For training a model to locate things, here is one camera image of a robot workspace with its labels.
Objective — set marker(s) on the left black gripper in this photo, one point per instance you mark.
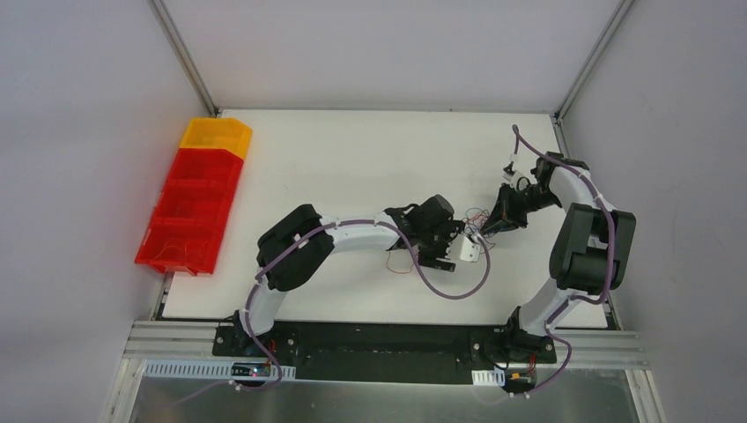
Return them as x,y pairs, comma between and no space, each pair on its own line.
440,243

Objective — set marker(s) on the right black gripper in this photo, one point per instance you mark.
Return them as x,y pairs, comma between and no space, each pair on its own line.
508,206

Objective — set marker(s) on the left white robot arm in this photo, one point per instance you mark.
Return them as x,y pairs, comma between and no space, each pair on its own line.
293,250

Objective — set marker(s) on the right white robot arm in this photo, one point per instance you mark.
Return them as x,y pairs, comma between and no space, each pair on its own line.
587,260

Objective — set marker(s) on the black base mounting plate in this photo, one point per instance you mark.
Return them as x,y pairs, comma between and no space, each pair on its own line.
379,352

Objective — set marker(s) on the yellow plastic bin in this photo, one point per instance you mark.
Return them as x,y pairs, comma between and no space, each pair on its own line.
210,133

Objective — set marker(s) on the red plastic bin middle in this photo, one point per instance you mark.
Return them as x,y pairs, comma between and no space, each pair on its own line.
195,201

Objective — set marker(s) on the red plastic bin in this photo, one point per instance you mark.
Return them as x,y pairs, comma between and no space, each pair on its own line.
170,245
195,201
212,166

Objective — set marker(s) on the red plastic bin far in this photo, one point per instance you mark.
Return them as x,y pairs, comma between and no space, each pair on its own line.
212,166

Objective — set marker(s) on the red plastic bin near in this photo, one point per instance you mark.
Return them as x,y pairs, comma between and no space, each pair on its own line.
170,245

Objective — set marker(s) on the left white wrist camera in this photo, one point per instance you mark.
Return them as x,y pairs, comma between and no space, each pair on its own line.
467,248

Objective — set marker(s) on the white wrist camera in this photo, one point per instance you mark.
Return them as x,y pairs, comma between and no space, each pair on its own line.
510,174
467,248

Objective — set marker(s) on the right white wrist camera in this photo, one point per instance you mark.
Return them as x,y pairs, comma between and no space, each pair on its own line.
510,174

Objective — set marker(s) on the right slotted cable duct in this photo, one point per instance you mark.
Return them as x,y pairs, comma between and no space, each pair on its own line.
491,378

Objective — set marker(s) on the slotted cable duct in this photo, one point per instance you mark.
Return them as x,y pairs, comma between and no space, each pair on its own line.
491,378
218,370

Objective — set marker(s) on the aluminium frame rail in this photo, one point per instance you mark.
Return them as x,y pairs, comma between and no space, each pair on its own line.
592,349

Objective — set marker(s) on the left slotted cable duct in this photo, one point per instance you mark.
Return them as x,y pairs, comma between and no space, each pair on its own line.
218,370

